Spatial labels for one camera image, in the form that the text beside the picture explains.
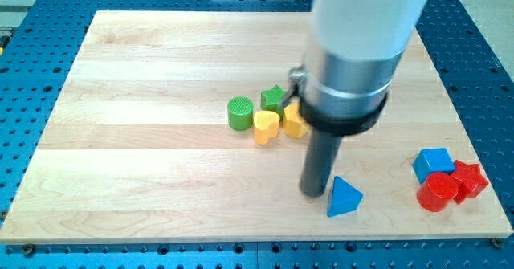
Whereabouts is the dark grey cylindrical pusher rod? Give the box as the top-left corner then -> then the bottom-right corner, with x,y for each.
300,129 -> 342,198

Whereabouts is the blue triangle block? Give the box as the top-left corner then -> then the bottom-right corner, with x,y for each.
327,176 -> 364,218

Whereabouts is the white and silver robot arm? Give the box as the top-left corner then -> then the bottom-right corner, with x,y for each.
282,0 -> 427,198

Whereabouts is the yellow hexagon block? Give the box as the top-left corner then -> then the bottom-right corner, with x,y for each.
283,103 -> 309,138

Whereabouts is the yellow heart block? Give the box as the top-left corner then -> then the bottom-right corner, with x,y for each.
253,111 -> 280,145

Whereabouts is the green star block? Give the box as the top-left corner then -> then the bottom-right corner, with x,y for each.
260,85 -> 286,118

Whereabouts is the green cylinder block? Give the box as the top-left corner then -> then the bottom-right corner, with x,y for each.
227,96 -> 254,131

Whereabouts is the blue cube block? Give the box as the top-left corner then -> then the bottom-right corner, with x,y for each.
412,148 -> 455,185

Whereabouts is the red cylinder block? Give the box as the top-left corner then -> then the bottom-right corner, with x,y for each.
416,172 -> 459,212

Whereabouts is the red star block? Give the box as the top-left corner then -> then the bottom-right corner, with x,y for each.
451,160 -> 489,205

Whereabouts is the light wooden board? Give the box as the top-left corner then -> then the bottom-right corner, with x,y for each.
1,11 -> 512,244

